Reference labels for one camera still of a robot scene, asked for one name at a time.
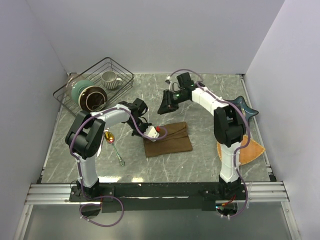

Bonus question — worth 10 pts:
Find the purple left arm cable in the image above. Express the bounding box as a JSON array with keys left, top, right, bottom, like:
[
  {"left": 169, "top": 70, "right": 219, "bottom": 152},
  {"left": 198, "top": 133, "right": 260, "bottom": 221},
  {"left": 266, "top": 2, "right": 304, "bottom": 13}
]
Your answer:
[{"left": 68, "top": 106, "right": 170, "bottom": 228}]

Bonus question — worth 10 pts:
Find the green ceramic bowl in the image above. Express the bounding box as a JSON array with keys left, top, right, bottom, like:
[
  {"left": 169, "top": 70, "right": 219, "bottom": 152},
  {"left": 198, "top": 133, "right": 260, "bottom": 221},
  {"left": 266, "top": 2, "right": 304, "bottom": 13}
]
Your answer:
[{"left": 71, "top": 79, "right": 94, "bottom": 105}]

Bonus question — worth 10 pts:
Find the silver fork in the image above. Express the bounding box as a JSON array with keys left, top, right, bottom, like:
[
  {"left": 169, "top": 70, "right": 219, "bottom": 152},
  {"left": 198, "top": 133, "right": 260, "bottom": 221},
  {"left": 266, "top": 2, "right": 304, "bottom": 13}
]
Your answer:
[{"left": 96, "top": 128, "right": 109, "bottom": 157}]

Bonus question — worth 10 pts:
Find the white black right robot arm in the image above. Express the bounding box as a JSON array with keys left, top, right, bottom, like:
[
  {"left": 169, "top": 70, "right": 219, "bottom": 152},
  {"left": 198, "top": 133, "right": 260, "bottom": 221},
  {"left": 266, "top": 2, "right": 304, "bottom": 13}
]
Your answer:
[{"left": 157, "top": 72, "right": 249, "bottom": 200}]

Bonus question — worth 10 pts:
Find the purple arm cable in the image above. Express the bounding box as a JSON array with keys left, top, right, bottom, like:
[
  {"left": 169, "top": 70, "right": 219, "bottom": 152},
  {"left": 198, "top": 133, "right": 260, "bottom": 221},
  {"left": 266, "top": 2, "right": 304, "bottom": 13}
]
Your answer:
[
  {"left": 68, "top": 106, "right": 170, "bottom": 228},
  {"left": 167, "top": 68, "right": 251, "bottom": 221}
]

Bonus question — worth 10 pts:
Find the aluminium frame rail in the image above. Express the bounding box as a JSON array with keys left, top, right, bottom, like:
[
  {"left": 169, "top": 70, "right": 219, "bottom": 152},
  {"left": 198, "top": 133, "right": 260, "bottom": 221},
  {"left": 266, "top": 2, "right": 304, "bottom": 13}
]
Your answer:
[{"left": 24, "top": 182, "right": 289, "bottom": 205}]

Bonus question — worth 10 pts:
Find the brown ceramic bowl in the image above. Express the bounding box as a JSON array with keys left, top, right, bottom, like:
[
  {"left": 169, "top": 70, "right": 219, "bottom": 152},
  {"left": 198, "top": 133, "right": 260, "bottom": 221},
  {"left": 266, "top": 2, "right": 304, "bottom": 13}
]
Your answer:
[{"left": 78, "top": 85, "right": 108, "bottom": 112}]

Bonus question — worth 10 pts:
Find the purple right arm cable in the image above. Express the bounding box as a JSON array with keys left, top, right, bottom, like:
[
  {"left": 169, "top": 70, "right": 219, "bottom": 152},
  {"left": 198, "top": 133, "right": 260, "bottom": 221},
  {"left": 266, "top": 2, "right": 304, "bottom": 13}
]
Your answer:
[{"left": 167, "top": 68, "right": 251, "bottom": 221}]

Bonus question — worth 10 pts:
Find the striped ceramic mug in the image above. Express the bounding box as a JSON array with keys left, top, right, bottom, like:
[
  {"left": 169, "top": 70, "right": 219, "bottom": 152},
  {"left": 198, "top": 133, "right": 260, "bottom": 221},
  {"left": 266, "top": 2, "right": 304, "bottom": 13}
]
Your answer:
[{"left": 101, "top": 70, "right": 123, "bottom": 90}]

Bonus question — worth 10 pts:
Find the iridescent spoon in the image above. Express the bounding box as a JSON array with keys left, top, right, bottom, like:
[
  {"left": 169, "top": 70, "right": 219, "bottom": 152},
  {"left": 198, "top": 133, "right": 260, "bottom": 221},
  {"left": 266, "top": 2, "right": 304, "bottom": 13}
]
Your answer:
[{"left": 104, "top": 130, "right": 125, "bottom": 167}]

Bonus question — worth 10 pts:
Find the blue star-shaped dish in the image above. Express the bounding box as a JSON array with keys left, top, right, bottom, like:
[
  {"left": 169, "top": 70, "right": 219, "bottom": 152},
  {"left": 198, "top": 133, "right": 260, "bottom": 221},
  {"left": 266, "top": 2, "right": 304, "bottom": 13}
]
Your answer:
[{"left": 227, "top": 96, "right": 259, "bottom": 123}]

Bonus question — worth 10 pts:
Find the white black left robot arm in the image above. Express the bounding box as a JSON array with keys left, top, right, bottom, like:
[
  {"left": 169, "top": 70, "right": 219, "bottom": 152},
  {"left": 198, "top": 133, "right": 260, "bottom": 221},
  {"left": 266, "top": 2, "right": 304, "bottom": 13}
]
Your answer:
[{"left": 65, "top": 98, "right": 160, "bottom": 201}]

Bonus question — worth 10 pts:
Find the black wire dish rack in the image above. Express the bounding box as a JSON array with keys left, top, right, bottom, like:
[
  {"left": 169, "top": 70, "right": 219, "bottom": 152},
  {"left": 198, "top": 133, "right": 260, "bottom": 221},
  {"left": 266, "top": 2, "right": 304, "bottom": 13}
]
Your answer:
[{"left": 53, "top": 57, "right": 134, "bottom": 117}]

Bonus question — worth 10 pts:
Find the brown cloth napkin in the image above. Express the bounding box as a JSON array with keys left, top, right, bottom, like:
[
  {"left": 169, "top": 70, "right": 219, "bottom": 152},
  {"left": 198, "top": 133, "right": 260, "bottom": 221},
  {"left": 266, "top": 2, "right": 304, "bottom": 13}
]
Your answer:
[{"left": 143, "top": 121, "right": 193, "bottom": 158}]

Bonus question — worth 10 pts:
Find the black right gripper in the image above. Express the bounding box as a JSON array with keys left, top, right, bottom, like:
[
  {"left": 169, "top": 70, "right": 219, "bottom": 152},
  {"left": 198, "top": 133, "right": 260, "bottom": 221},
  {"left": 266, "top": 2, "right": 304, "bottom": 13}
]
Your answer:
[{"left": 156, "top": 90, "right": 188, "bottom": 116}]

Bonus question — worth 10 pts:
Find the orange woven placemat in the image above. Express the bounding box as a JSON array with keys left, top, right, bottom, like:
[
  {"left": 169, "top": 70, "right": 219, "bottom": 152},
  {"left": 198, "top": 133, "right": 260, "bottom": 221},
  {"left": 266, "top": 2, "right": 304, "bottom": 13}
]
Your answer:
[{"left": 217, "top": 135, "right": 266, "bottom": 165}]

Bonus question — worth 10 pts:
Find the clear glass jar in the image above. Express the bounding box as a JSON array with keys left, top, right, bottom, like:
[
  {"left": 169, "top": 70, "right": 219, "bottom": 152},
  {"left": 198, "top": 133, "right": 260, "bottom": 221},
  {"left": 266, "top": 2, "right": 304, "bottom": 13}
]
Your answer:
[{"left": 65, "top": 73, "right": 82, "bottom": 95}]

